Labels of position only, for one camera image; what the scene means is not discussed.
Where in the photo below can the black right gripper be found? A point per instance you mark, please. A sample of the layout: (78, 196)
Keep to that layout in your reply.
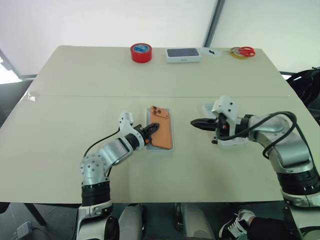
(221, 125)

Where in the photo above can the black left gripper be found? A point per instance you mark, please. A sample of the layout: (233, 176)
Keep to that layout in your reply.
(144, 135)

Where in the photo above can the orange smartphone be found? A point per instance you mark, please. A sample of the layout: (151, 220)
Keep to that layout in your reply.
(162, 130)

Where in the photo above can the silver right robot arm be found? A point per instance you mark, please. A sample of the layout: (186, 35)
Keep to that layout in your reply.
(287, 147)

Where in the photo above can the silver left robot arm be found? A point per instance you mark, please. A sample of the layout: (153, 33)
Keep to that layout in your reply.
(112, 150)

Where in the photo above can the white phone box lid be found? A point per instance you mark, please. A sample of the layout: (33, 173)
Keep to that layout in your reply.
(232, 143)

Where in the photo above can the white box with dark print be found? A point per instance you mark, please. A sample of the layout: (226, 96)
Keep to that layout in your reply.
(183, 55)

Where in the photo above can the clear plastic tray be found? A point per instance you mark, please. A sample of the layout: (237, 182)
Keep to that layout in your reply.
(173, 130)

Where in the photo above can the small white card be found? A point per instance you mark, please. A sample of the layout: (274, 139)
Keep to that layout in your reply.
(211, 52)

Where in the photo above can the red tape roll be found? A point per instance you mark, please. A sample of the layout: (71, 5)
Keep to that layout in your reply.
(141, 53)

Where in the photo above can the yellow tape roll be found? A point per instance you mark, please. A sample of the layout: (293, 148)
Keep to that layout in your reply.
(236, 54)

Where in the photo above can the grey rounded robot leg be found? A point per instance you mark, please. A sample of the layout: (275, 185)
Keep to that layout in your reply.
(131, 221)
(195, 222)

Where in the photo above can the grey metal pole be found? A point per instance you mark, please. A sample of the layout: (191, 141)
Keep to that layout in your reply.
(213, 22)

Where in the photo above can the black and white sneaker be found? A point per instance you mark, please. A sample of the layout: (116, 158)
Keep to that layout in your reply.
(235, 223)

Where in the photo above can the black bag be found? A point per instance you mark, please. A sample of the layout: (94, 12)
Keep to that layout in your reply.
(306, 85)

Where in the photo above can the black trouser leg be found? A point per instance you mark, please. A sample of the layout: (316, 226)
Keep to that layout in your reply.
(272, 228)

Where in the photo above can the dark table leg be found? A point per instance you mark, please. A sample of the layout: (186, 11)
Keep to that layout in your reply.
(35, 213)

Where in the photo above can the white object on floor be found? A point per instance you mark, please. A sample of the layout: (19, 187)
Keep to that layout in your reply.
(24, 228)

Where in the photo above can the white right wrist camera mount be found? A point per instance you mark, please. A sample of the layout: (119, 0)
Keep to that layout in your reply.
(226, 106)

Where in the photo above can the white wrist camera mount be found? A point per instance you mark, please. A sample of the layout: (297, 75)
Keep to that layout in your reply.
(124, 122)
(226, 106)

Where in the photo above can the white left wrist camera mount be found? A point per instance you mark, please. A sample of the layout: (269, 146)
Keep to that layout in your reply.
(124, 122)

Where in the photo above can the grey window frame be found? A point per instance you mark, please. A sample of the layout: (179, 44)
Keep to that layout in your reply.
(8, 63)

